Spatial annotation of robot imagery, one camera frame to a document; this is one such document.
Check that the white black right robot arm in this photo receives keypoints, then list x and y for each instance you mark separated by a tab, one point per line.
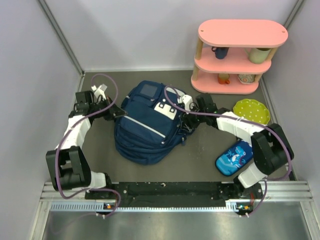
266	145

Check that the orange small cup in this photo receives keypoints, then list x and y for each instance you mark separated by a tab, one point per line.
223	78

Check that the patterned small bowl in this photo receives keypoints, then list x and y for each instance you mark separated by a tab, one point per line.
246	79

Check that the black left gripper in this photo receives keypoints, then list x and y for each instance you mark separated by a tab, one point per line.
115	111

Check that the grey slotted cable duct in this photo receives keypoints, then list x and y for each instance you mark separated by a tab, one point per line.
103	207

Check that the dark blue mug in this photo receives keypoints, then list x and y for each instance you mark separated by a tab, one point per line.
220	52

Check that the cream green mug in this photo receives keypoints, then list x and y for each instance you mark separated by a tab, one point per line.
257	55

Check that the navy blue student backpack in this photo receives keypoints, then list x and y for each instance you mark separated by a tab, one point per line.
152	127

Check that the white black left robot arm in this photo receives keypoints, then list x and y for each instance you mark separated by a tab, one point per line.
67	165

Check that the blue dinosaur pencil case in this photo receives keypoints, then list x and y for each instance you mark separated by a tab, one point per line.
234	158

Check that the green polka dot plate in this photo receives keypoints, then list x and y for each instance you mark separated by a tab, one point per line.
252	110

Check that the pink three-tier shelf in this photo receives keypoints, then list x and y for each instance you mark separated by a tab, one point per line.
235	34

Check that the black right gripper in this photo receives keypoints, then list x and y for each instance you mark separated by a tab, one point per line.
186	118

